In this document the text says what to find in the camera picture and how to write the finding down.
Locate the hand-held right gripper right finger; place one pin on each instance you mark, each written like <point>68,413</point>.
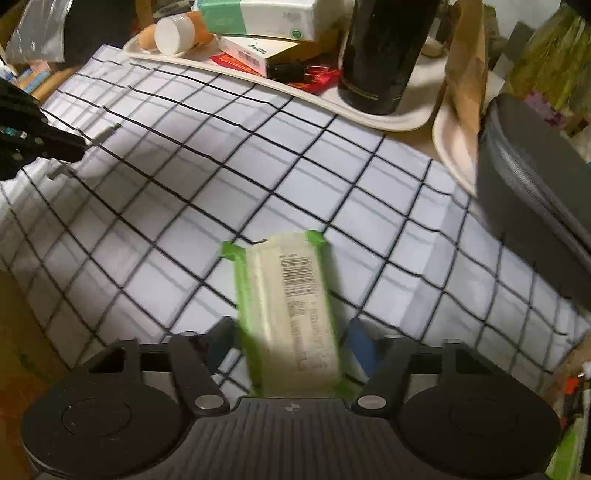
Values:
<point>362,346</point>

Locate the orange bottle white cap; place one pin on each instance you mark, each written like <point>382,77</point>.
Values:
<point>175,32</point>

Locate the glass vase with bamboo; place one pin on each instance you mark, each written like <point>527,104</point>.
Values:
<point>545,55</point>

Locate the green wet wipes packet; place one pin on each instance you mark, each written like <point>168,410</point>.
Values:
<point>291,314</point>

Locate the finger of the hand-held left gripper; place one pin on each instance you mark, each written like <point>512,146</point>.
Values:
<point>60,174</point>
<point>104,133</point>

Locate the purple flower decoration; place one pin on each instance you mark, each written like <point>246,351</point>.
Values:
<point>545,106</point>

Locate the brown paper bag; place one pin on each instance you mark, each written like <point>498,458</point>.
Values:
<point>466,69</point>

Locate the wooden side table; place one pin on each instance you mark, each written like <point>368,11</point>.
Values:
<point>51,85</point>

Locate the black thermos bottle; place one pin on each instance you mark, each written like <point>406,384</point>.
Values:
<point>383,55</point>

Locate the dark grey zip case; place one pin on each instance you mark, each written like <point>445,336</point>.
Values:
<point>531,184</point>

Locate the red foil packet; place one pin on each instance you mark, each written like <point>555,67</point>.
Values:
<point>318,78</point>

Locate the white and pink box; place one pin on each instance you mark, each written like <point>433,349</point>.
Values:
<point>249,50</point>

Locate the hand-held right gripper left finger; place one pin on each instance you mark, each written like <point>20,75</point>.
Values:
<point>217,344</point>

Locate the green plastic packet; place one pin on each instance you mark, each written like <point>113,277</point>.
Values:
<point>565,452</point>

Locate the white black-checked cloth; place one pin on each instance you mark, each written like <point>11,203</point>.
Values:
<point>231,184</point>

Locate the orange egg-shaped object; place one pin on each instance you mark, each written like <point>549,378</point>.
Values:
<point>147,37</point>

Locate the silver foil sheet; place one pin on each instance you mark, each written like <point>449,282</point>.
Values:
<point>32,32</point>

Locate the cream plastic tray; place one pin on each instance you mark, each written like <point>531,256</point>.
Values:
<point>323,99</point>
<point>455,152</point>

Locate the green and white box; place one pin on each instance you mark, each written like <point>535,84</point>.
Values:
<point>277,18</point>

